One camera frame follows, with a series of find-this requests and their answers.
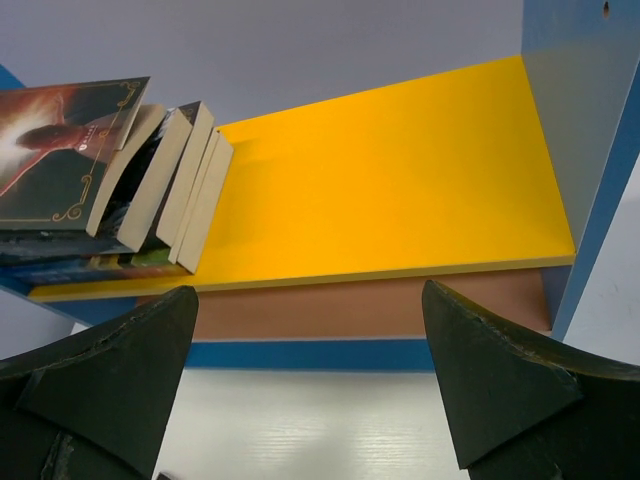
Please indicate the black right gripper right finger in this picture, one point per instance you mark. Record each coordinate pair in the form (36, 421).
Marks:
(521, 405)

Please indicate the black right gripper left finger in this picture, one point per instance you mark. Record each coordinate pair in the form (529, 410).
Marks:
(95, 405)

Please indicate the Jane Eyre book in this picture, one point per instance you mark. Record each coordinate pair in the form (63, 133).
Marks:
(183, 258)

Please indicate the Three Days to See book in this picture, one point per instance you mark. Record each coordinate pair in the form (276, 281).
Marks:
(62, 151)

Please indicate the Animal Farm book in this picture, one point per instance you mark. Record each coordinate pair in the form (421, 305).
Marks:
(116, 206)

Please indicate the A Tale of Two Cities book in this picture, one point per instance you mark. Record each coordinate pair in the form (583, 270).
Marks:
(170, 158)

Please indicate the blue yellow wooden bookshelf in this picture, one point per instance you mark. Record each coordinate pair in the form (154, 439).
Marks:
(499, 179)

